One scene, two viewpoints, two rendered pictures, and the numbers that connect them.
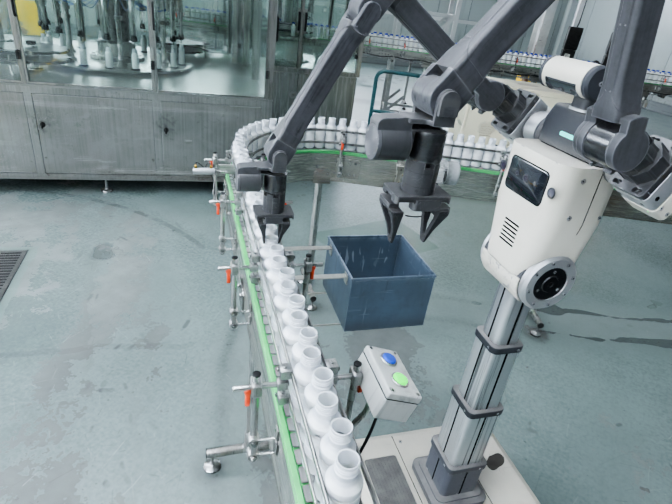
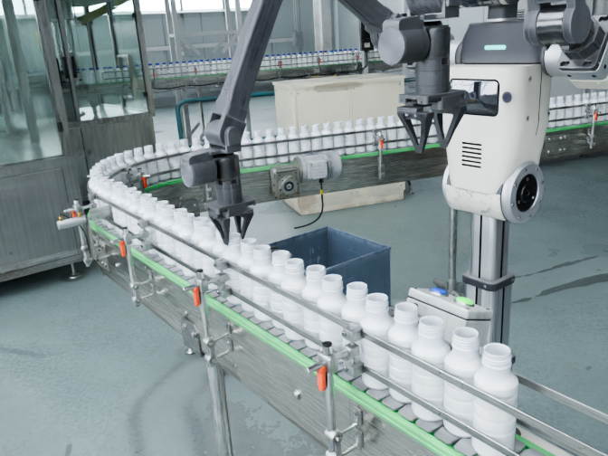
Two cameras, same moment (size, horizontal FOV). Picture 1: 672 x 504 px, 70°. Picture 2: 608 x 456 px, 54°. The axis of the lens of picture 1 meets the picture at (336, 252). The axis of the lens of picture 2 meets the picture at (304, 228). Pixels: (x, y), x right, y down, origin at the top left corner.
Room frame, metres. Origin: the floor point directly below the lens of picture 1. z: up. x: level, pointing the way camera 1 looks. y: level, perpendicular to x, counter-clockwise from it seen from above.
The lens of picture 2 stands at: (-0.14, 0.39, 1.59)
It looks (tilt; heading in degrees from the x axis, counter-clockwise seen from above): 18 degrees down; 343
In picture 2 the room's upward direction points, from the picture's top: 4 degrees counter-clockwise
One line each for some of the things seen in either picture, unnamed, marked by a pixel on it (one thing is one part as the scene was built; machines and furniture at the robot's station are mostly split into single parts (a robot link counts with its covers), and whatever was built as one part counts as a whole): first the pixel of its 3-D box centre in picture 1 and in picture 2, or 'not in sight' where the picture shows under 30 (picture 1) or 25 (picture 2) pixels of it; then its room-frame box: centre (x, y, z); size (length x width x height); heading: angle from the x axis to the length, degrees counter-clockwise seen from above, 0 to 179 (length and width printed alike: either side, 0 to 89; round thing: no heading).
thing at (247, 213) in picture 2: (274, 227); (234, 223); (1.15, 0.17, 1.19); 0.07 x 0.07 x 0.09; 19
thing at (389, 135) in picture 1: (408, 123); (416, 23); (0.76, -0.09, 1.60); 0.12 x 0.09 x 0.12; 110
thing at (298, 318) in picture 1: (295, 345); (334, 318); (0.81, 0.06, 1.08); 0.06 x 0.06 x 0.17
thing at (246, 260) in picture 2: (275, 273); (251, 274); (1.09, 0.16, 1.08); 0.06 x 0.06 x 0.17
